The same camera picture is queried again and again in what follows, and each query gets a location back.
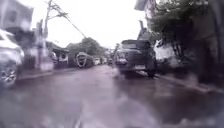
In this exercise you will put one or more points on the small distant white vehicle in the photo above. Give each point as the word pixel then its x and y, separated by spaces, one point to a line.
pixel 97 61

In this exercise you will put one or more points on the dark pickup truck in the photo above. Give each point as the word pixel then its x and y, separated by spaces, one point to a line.
pixel 134 57

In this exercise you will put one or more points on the distant green tree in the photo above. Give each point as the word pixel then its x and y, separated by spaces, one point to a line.
pixel 90 46

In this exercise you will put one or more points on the wet grey asphalt road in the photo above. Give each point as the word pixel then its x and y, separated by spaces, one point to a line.
pixel 100 96

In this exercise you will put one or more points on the low building with roof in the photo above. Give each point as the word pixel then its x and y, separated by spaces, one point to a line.
pixel 59 53

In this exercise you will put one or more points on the utility pole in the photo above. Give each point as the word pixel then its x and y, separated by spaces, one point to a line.
pixel 46 23

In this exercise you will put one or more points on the concrete kerb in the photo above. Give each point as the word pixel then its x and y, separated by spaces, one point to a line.
pixel 190 85

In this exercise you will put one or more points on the tree with dark foliage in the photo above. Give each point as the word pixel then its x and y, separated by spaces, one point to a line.
pixel 181 23

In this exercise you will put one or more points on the white car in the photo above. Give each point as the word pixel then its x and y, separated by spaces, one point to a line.
pixel 8 56

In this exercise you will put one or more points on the grey building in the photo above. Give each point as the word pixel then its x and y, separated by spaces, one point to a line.
pixel 15 20

